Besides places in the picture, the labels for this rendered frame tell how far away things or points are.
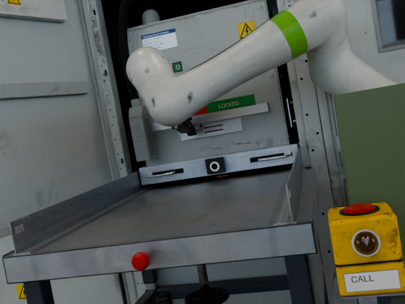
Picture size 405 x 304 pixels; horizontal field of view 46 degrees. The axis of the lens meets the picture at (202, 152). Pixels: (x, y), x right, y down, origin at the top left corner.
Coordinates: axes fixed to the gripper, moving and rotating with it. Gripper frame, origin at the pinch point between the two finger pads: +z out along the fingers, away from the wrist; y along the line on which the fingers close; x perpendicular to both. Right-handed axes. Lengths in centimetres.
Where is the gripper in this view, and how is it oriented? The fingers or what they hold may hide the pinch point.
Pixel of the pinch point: (189, 128)
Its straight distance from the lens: 153.4
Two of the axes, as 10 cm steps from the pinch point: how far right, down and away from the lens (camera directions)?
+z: 2.8, 4.0, 8.7
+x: 9.6, -1.5, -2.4
